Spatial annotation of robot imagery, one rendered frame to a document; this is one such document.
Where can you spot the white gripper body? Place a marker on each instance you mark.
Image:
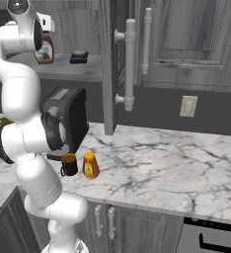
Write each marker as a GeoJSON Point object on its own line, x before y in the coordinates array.
{"type": "Point", "coordinates": [51, 26]}

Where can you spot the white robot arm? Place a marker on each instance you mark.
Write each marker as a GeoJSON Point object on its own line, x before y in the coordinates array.
{"type": "Point", "coordinates": [22, 99]}

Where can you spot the brown syrup bottle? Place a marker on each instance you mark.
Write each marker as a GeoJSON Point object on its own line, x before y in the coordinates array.
{"type": "Point", "coordinates": [45, 51]}

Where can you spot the grey cabinet shelf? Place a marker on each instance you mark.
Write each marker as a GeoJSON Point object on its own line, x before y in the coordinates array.
{"type": "Point", "coordinates": [74, 70]}

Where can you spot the grey open cabinet door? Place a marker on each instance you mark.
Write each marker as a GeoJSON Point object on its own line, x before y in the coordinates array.
{"type": "Point", "coordinates": [108, 66]}

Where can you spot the black mug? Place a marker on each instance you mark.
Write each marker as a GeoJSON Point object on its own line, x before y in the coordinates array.
{"type": "Point", "coordinates": [69, 165]}

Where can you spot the grey closed cabinet door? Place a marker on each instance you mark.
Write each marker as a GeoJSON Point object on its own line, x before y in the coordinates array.
{"type": "Point", "coordinates": [193, 42]}

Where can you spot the orange honey bottle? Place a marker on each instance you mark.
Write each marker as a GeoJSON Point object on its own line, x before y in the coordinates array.
{"type": "Point", "coordinates": [90, 168]}

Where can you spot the grey narrow base cabinet door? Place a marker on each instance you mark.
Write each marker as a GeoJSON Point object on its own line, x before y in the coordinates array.
{"type": "Point", "coordinates": [89, 227]}

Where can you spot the dark grey corner base cabinet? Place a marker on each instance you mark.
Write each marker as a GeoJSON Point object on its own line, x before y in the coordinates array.
{"type": "Point", "coordinates": [9, 227]}

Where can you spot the grey wide base cabinet door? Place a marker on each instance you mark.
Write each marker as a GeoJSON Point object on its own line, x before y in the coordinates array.
{"type": "Point", "coordinates": [143, 230]}

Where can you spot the small black box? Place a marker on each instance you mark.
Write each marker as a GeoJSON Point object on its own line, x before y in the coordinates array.
{"type": "Point", "coordinates": [79, 57]}

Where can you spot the black coffee machine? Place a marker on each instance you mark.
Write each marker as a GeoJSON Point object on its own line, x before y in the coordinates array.
{"type": "Point", "coordinates": [73, 115]}

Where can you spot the yellow green food item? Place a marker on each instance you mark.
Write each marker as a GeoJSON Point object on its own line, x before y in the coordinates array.
{"type": "Point", "coordinates": [5, 122]}

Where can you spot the silver dishwasher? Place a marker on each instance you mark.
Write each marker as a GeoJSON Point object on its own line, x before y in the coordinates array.
{"type": "Point", "coordinates": [190, 238]}

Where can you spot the beige wall outlet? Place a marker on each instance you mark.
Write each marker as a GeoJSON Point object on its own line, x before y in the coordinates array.
{"type": "Point", "coordinates": [188, 106]}

